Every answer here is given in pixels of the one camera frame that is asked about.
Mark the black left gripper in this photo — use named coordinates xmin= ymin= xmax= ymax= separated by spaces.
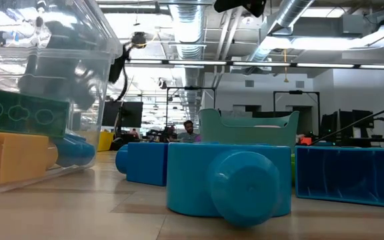
xmin=17 ymin=21 xmax=97 ymax=111

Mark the green transparent toy brick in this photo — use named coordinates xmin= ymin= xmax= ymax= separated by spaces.
xmin=0 ymin=86 xmax=70 ymax=138

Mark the clear plastic container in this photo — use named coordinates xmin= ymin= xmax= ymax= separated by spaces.
xmin=0 ymin=0 xmax=123 ymax=194

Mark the long blue toy block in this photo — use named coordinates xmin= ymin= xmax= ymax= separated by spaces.
xmin=50 ymin=133 xmax=96 ymax=167

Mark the orange two-stud toy block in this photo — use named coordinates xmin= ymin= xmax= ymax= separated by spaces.
xmin=0 ymin=131 xmax=59 ymax=186

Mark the black office monitor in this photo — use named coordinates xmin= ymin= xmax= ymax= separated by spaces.
xmin=101 ymin=101 xmax=144 ymax=128

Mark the long ceiling light bar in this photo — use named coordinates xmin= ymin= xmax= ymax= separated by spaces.
xmin=125 ymin=59 xmax=384 ymax=70

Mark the black office chair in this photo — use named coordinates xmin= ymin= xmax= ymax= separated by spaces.
xmin=110 ymin=133 xmax=141 ymax=151

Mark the black ceiling device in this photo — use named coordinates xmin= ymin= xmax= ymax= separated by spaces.
xmin=131 ymin=31 xmax=148 ymax=50

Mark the teal plastic bin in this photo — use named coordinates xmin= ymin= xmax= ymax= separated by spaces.
xmin=197 ymin=108 xmax=300 ymax=149

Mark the black monitor bank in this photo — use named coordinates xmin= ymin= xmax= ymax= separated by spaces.
xmin=320 ymin=109 xmax=375 ymax=141

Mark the silver ventilation duct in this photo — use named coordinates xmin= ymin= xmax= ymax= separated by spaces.
xmin=169 ymin=0 xmax=210 ymax=61
xmin=248 ymin=0 xmax=316 ymax=63

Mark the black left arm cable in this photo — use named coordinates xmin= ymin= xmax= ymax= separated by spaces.
xmin=113 ymin=65 xmax=129 ymax=102

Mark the yellow hanging cord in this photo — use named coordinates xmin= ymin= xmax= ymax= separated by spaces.
xmin=283 ymin=49 xmax=289 ymax=83

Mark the black gantry frame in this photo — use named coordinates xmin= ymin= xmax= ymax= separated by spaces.
xmin=165 ymin=86 xmax=217 ymax=129
xmin=273 ymin=90 xmax=321 ymax=134

